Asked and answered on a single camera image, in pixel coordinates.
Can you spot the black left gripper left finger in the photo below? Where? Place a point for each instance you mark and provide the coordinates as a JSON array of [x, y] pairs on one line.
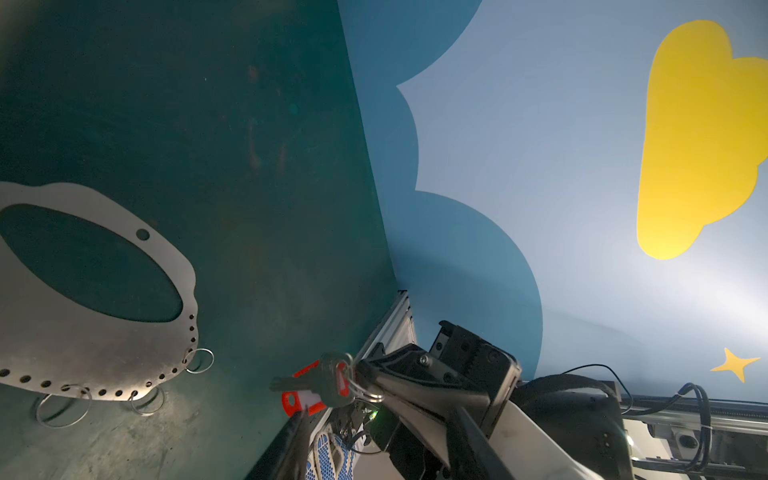
[[286, 456]]

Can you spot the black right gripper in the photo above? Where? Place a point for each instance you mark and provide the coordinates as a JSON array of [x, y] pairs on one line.
[[421, 388]]

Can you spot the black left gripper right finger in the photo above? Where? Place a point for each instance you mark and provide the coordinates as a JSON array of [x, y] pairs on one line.
[[470, 454]]

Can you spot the red key tag with keyring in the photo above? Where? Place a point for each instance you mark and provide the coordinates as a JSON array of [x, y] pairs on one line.
[[293, 402]]

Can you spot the silver metal key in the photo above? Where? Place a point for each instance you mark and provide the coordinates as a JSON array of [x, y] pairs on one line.
[[329, 379]]

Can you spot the small silver keyring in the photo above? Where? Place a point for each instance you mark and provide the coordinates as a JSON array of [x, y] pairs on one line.
[[64, 409], [198, 361], [148, 405]]

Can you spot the grey perforated metal ring plate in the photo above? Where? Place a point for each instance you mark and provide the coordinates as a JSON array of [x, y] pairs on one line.
[[53, 345]]

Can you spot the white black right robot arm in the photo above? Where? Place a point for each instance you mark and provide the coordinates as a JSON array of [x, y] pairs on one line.
[[580, 414]]

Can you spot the left blue dotted work glove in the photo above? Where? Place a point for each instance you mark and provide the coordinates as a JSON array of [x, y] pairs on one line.
[[329, 459]]

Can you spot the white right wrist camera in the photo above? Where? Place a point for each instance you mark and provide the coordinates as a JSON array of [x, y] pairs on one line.
[[529, 453]]

